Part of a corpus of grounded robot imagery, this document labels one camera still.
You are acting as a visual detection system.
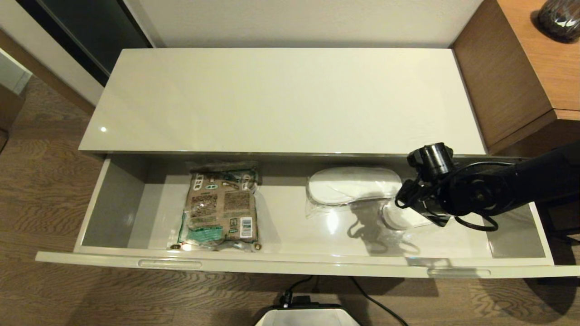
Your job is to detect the dark round vase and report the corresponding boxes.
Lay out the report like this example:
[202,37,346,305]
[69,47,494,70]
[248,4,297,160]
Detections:
[537,0,580,43]

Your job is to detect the beige cabinet drawer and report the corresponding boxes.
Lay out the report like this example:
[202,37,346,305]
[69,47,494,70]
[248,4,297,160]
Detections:
[35,153,580,278]

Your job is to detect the black base cable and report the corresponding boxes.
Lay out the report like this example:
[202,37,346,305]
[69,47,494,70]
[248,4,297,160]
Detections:
[280,276,408,326]

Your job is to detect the pale grey panel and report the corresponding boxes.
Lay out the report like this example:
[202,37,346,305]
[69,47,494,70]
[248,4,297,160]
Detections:
[0,48,32,93]

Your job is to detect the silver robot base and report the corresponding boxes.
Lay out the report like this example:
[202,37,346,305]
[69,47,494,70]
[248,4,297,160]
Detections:
[255,304,363,326]

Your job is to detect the brown wooden side table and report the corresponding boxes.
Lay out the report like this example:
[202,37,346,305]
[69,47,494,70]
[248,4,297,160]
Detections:
[451,0,580,161]

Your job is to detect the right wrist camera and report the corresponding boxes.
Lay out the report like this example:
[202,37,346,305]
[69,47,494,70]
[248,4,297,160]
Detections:
[406,143,454,179]

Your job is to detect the white slippers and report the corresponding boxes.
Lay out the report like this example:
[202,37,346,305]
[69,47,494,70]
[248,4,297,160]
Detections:
[304,166,404,219]
[378,199,435,231]

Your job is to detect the brown wooden baseboard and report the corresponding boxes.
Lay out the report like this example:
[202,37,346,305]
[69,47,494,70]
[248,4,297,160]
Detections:
[0,31,96,116]

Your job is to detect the brown printed snack bag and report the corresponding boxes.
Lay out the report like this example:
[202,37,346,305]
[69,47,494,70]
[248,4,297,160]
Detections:
[170,161,264,252]

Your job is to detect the dark glass door panel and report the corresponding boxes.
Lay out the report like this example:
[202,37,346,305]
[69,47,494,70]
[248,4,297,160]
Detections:
[16,0,152,86]

